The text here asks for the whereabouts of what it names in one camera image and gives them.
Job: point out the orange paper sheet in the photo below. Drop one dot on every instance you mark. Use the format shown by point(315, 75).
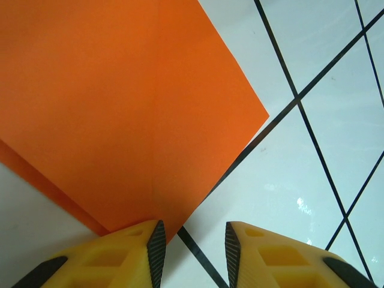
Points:
point(105, 105)

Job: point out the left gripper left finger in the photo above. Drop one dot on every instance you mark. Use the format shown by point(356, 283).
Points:
point(120, 261)

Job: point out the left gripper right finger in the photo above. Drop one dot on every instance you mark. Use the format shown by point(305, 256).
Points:
point(270, 261)

